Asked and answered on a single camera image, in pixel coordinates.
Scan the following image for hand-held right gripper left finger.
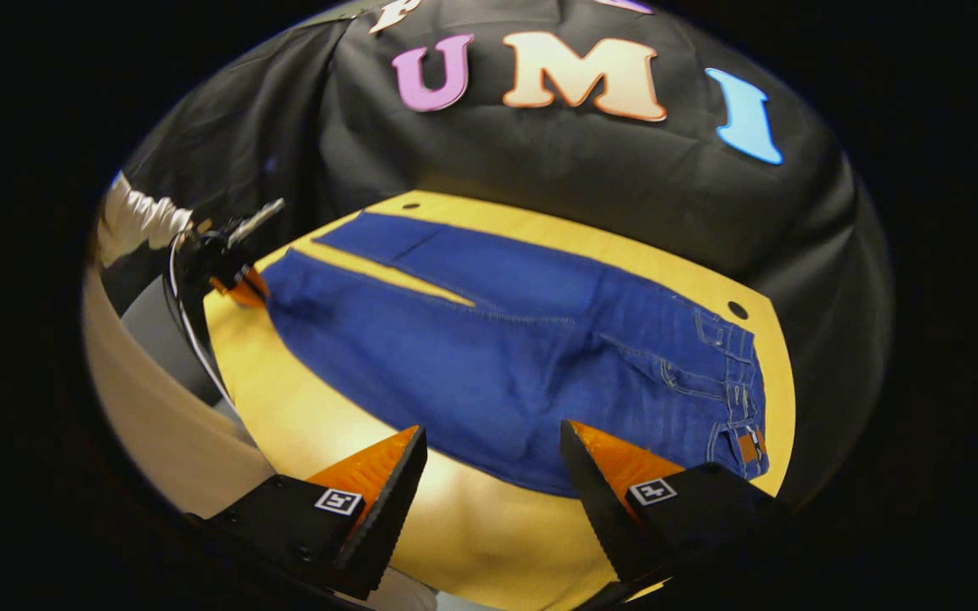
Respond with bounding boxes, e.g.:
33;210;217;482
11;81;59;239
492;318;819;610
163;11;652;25
186;425;428;602

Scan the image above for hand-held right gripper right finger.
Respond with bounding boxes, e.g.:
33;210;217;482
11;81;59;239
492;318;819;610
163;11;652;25
559;419;795;605

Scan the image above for blue denim jeans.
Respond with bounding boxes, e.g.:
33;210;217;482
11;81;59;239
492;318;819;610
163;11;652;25
260;210;772;500

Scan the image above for person's light clothing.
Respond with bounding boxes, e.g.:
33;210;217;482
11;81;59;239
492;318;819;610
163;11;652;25
83;263;279;520

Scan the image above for black backdrop cloth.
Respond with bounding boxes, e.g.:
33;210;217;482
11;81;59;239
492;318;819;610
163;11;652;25
111;0;895;510

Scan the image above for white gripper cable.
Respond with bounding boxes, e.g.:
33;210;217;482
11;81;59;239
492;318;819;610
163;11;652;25
168;233;239;412

